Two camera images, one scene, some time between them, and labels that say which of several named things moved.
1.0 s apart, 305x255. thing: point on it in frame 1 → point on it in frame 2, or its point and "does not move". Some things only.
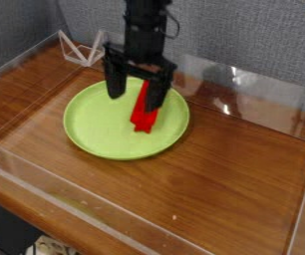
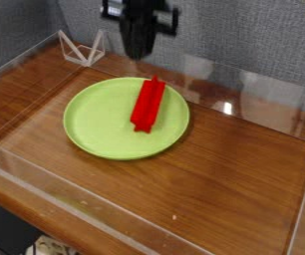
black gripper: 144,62 → 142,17
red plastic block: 142,118 does not move
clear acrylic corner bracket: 81,54 does not move
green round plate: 97,122 does not move
